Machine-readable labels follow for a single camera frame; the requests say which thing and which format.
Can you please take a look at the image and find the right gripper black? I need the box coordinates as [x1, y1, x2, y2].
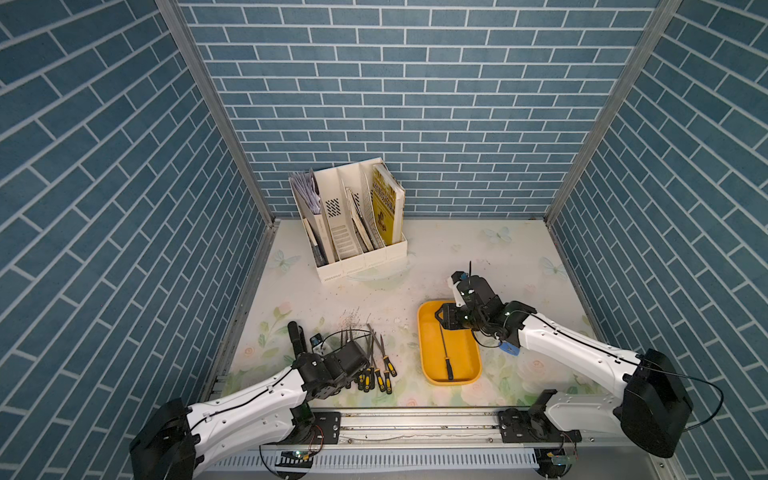
[431, 302, 485, 331]

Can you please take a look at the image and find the yellow plastic tray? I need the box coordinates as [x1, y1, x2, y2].
[417, 300, 482, 386]

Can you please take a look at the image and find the file tool yellow black handle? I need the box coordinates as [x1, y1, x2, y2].
[438, 322, 454, 382]

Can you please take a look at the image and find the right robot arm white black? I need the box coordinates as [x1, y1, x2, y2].
[435, 271, 693, 458]

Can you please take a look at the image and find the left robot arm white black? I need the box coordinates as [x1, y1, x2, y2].
[129, 321, 370, 479]

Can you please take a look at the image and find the white file organizer rack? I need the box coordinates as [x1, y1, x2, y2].
[289, 158, 408, 282]

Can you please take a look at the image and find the beige folder in rack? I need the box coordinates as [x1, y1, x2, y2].
[345, 187, 375, 252]

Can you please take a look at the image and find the yellow book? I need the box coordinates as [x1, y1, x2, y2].
[370, 163, 405, 246]

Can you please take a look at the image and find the purple patterned booklet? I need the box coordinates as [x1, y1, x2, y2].
[289, 171, 322, 215]

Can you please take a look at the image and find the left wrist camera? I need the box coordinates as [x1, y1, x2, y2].
[310, 333, 327, 356]

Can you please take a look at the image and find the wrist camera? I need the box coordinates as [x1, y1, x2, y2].
[448, 271, 472, 308]
[310, 333, 327, 356]

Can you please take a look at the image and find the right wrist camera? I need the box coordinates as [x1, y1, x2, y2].
[448, 271, 472, 308]

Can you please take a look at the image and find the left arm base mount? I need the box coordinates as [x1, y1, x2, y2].
[268, 408, 342, 446]

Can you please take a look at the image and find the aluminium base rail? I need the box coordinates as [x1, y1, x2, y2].
[170, 407, 667, 451]

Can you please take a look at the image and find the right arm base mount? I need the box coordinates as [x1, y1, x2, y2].
[497, 408, 582, 445]

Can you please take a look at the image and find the white cable duct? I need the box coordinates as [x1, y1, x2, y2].
[207, 448, 539, 474]

